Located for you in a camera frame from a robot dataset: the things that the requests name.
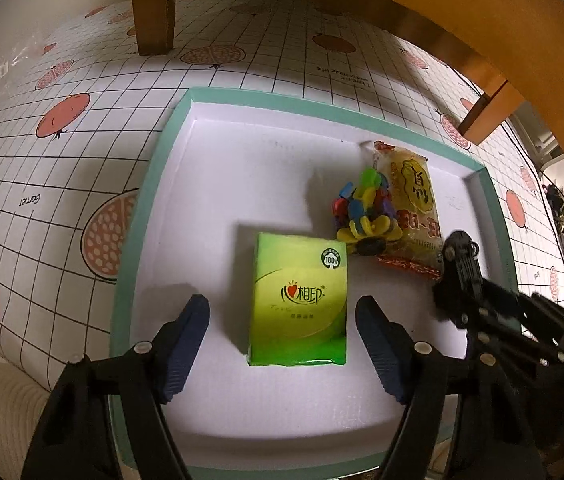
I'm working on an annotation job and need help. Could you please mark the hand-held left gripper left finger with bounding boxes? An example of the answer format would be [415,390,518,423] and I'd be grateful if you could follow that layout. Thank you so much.
[22,294,211,480]

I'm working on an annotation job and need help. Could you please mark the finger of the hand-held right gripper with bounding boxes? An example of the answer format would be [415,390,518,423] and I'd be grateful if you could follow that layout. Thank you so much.
[434,280,564,367]
[444,231,564,342]

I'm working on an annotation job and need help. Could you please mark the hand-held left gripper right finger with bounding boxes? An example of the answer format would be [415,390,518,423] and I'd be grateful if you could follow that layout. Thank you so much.
[355,296,458,480]

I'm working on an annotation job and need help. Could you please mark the green tissue pack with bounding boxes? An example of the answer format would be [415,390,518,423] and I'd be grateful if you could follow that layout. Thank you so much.
[247,231,350,368]

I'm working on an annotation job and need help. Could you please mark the teal rimmed white tray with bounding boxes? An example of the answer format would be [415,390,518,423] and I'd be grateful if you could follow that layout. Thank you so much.
[109,87,518,480]

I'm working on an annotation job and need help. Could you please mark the yellow snack packet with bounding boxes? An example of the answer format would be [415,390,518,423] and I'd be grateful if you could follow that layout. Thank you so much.
[362,140,445,281]

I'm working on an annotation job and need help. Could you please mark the black tangled object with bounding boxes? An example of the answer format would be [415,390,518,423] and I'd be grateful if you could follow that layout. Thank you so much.
[543,184,564,227]

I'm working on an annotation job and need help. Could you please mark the colourful plastic toy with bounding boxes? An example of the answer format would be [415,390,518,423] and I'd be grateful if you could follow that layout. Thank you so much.
[332,169,403,257]

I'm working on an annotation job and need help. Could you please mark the fruit print grid cloth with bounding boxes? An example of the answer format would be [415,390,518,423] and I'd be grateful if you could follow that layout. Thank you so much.
[0,0,564,391]

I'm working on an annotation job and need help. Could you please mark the wooden cabinet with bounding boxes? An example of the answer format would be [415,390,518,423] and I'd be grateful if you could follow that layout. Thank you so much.
[74,0,564,156]

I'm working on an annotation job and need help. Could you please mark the clear plastic bag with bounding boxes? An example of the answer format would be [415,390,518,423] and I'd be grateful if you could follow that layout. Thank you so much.
[0,25,62,131]

